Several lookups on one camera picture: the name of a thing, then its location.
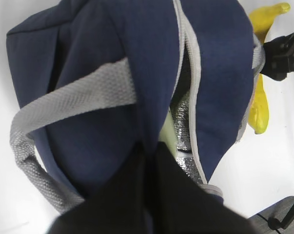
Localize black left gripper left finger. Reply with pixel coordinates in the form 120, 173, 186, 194
48, 143, 149, 234

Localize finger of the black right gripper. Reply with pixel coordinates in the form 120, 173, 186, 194
261, 32, 294, 81

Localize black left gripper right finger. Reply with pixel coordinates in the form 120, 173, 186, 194
154, 143, 257, 234

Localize yellow banana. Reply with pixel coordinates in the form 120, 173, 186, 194
248, 2, 291, 135

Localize navy blue lunch bag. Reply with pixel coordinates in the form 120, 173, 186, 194
6, 0, 265, 213

